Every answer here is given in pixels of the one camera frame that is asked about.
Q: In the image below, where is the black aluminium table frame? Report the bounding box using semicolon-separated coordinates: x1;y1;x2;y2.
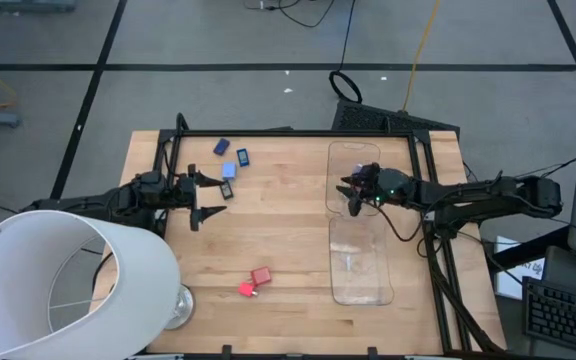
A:
150;112;507;360

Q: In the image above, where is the red wall charger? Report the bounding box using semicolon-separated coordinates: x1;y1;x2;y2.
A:
249;266;273;287

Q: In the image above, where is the long yellow cable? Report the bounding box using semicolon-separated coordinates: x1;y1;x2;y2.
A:
401;0;442;112

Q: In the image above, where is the dark grey desk device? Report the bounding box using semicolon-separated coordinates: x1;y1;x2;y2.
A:
542;244;576;289

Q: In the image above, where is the looping black floor cable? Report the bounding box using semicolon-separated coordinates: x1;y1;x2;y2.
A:
242;0;338;30

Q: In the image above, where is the white paper sheet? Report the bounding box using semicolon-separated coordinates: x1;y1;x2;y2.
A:
495;234;547;301

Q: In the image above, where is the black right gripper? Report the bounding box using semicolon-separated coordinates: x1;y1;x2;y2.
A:
336;162;382;217

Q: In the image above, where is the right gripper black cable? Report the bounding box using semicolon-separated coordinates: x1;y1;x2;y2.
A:
377;197;427;244

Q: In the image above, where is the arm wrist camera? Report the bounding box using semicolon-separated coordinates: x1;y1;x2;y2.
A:
375;168;414;206
137;170;169;199

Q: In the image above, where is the white lamp shade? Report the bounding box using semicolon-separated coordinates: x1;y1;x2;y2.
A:
0;208;182;360

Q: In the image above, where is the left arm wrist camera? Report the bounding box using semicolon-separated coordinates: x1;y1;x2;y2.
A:
137;170;169;199

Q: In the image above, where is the black perforated panel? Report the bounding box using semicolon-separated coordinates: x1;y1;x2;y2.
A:
330;98;462;141

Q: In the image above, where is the shiny metal lamp base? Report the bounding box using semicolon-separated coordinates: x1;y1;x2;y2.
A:
162;283;197;331

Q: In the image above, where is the black cable with coil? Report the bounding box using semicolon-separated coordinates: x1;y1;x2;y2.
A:
328;0;364;105

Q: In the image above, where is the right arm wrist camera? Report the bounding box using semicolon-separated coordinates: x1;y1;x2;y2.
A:
375;168;414;206

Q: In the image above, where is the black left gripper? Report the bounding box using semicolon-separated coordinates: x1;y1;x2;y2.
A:
175;163;228;233

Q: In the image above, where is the clear plastic tray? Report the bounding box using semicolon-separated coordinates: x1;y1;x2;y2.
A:
328;215;395;307
325;141;382;220

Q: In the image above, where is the black keyboard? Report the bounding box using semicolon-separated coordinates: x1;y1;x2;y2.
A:
521;276;576;359

